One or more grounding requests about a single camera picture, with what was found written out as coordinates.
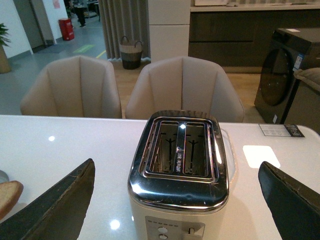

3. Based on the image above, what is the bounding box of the dark washing machine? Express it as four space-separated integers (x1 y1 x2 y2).
254 27 320 124

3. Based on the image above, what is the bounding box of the dark kitchen counter cabinet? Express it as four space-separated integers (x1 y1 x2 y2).
188 3 320 73

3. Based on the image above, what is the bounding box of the white chrome toaster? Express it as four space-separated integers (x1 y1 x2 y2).
127 110 229 240

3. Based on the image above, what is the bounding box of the potted green plant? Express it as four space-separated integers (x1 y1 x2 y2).
0 22 12 74

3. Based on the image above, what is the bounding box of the woven laundry basket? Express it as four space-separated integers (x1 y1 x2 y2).
119 36 143 70

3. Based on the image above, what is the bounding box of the slice of brown bread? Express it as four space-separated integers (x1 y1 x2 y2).
0 180 24 220

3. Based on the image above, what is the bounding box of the beige chair right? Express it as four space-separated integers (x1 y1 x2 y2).
125 56 245 123

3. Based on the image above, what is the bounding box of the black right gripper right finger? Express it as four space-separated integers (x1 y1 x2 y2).
258 161 320 240

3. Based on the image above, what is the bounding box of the white pillar cabinet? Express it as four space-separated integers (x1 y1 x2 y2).
147 0 191 63

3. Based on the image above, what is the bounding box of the grey curtain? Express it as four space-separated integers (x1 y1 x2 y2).
98 0 151 59

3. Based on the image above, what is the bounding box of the beige chair left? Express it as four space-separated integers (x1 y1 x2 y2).
20 55 122 119

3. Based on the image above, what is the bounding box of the person in background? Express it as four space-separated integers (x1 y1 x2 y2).
73 0 86 27

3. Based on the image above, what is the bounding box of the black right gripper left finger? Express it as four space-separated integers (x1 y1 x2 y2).
0 158 96 240

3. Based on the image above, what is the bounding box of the beige chair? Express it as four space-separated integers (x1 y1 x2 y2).
125 56 245 123
20 55 122 119

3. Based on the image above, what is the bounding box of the printed label card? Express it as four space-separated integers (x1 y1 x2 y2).
259 124 305 138

